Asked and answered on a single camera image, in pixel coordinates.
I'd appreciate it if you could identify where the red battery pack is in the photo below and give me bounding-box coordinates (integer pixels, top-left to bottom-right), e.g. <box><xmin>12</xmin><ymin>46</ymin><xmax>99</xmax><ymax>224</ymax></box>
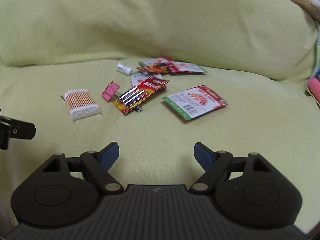
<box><xmin>112</xmin><ymin>76</ymin><xmax>169</xmax><ymax>115</ymax></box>

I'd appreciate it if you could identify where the small black binder clip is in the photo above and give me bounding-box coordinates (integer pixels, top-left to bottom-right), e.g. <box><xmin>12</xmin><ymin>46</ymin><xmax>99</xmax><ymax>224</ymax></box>
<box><xmin>135</xmin><ymin>105</ymin><xmax>143</xmax><ymax>113</ymax></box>

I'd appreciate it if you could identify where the blue green patchwork cover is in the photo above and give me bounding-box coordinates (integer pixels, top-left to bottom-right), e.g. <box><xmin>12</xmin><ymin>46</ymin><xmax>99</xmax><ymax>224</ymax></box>
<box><xmin>311</xmin><ymin>22</ymin><xmax>320</xmax><ymax>77</ymax></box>

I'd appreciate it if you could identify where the cotton swab pack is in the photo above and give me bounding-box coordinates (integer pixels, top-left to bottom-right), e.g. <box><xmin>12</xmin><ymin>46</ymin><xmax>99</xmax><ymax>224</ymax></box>
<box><xmin>61</xmin><ymin>89</ymin><xmax>101</xmax><ymax>121</ymax></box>

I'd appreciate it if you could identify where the pink binder clip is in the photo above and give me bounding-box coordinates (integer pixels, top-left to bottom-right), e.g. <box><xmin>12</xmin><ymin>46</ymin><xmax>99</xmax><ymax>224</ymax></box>
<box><xmin>101</xmin><ymin>81</ymin><xmax>121</xmax><ymax>101</ymax></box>

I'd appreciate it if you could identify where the light green sofa cover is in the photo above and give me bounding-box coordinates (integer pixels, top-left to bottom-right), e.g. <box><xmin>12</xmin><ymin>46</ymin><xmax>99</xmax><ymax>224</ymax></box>
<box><xmin>1</xmin><ymin>0</ymin><xmax>319</xmax><ymax>233</ymax></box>

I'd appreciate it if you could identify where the red green sachet packet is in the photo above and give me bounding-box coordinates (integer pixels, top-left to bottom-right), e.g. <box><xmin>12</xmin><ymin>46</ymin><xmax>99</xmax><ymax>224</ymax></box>
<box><xmin>163</xmin><ymin>85</ymin><xmax>228</xmax><ymax>121</ymax></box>

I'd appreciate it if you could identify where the pink folded blanket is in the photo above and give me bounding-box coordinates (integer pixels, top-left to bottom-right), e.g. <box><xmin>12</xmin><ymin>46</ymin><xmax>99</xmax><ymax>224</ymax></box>
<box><xmin>306</xmin><ymin>77</ymin><xmax>320</xmax><ymax>105</ymax></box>

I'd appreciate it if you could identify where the red green sachet back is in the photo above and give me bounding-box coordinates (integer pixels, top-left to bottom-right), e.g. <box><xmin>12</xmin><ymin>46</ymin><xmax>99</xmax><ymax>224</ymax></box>
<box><xmin>137</xmin><ymin>57</ymin><xmax>206</xmax><ymax>74</ymax></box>

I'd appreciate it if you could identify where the small white bottle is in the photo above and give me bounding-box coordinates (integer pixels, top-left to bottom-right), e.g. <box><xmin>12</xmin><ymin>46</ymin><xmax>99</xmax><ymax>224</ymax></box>
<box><xmin>116</xmin><ymin>62</ymin><xmax>132</xmax><ymax>76</ymax></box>

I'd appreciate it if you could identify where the white sachet under batteries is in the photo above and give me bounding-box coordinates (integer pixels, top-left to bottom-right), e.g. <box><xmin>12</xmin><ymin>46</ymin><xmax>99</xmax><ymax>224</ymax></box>
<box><xmin>130</xmin><ymin>72</ymin><xmax>163</xmax><ymax>87</ymax></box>

